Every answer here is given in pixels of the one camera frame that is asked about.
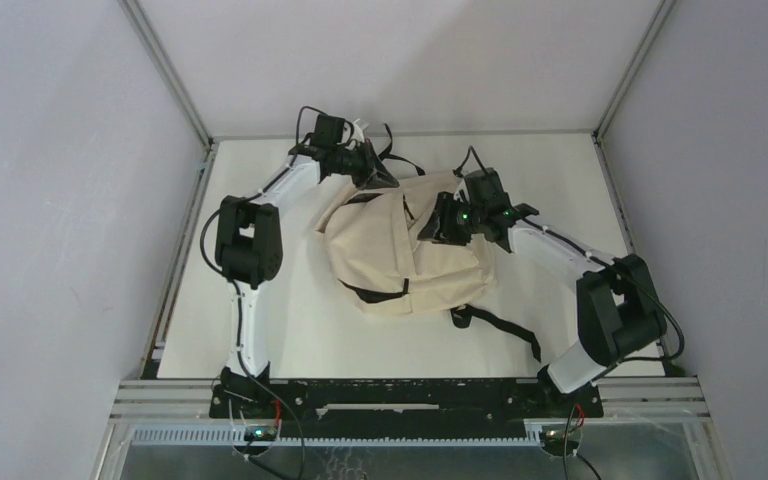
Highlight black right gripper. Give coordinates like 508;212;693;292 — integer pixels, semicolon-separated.
416;191;485;247

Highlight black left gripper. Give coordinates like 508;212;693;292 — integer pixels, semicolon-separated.
332;139;399;191

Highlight beige canvas backpack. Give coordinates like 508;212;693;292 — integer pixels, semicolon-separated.
315;168;541;359

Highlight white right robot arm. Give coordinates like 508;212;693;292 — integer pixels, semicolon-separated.
418;168;685;416

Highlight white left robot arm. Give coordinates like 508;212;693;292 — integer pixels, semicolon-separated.
203;112;399;417

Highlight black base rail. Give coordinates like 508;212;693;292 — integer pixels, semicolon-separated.
208;375;604;441

